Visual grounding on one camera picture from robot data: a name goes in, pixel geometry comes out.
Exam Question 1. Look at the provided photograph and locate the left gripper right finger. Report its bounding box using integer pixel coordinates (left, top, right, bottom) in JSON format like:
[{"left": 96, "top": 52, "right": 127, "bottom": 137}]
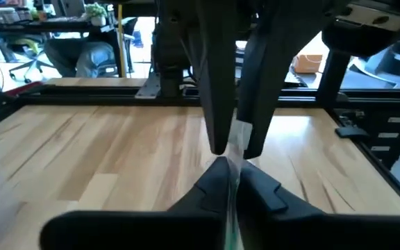
[{"left": 237, "top": 160, "right": 400, "bottom": 250}]

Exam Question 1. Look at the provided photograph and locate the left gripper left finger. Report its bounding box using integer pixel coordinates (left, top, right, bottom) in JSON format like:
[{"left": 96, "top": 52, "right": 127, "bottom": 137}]
[{"left": 40, "top": 156, "right": 239, "bottom": 250}]

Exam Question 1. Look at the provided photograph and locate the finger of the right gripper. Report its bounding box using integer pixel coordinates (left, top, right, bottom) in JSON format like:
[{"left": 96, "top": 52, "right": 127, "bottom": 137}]
[
  {"left": 194, "top": 0, "right": 238, "bottom": 156},
  {"left": 236, "top": 0, "right": 347, "bottom": 160}
]

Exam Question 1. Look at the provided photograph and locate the clear plastic zip bag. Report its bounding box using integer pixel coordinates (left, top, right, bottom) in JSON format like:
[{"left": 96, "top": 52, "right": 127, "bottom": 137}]
[{"left": 224, "top": 117, "right": 256, "bottom": 250}]

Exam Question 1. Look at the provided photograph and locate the orange cardboard box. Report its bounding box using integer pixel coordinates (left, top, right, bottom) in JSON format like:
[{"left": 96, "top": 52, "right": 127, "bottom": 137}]
[{"left": 292, "top": 53, "right": 324, "bottom": 75}]

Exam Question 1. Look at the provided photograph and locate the silver mounting plate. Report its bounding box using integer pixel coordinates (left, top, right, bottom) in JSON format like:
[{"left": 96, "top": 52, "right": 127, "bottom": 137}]
[{"left": 135, "top": 71, "right": 163, "bottom": 100}]

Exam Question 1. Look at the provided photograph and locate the potted green plant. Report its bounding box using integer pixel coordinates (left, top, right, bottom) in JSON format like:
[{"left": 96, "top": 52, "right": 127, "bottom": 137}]
[{"left": 84, "top": 1, "right": 108, "bottom": 28}]

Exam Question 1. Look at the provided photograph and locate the person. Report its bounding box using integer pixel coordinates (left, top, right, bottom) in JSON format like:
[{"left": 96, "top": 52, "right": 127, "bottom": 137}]
[{"left": 42, "top": 37, "right": 118, "bottom": 78}]

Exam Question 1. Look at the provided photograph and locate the office chair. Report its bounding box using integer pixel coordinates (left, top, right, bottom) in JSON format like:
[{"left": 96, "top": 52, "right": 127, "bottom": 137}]
[{"left": 8, "top": 36, "right": 57, "bottom": 85}]

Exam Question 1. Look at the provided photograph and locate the black shelf with bottles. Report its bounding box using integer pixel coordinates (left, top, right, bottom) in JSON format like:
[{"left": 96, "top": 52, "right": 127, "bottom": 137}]
[{"left": 0, "top": 0, "right": 119, "bottom": 35}]

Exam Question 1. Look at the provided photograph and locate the yellow cable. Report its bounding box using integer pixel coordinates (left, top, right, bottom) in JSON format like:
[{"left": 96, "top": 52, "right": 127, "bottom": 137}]
[{"left": 117, "top": 3, "right": 128, "bottom": 78}]

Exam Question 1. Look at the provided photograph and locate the black metal table frame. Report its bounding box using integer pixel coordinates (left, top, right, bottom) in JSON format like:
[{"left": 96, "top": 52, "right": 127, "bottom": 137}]
[{"left": 0, "top": 51, "right": 400, "bottom": 218}]

